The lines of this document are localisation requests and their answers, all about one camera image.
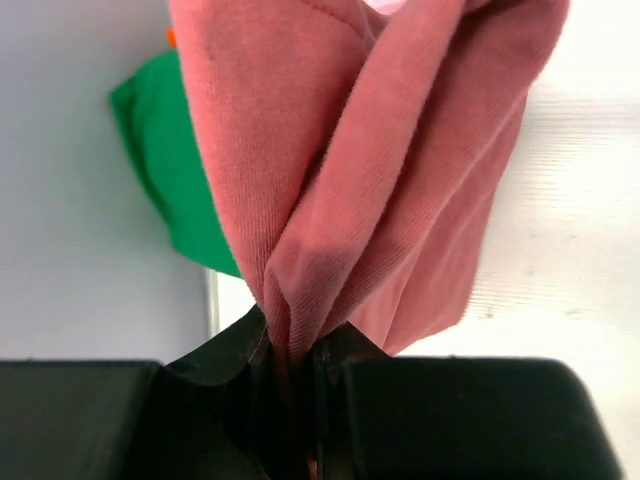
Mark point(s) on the pink folded t shirt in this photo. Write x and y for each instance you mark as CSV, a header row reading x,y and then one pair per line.
x,y
385,7

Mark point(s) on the green folded t shirt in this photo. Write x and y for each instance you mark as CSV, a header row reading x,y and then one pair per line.
x,y
151,113

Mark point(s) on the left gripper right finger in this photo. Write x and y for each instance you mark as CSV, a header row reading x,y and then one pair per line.
x,y
379,417

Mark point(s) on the red t shirt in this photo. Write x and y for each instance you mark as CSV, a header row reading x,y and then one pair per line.
x,y
353,157

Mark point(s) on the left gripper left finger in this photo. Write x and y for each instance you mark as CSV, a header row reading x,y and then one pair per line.
x,y
207,415

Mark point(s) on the orange folded t shirt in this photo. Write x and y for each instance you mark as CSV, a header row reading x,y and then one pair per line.
x,y
171,39

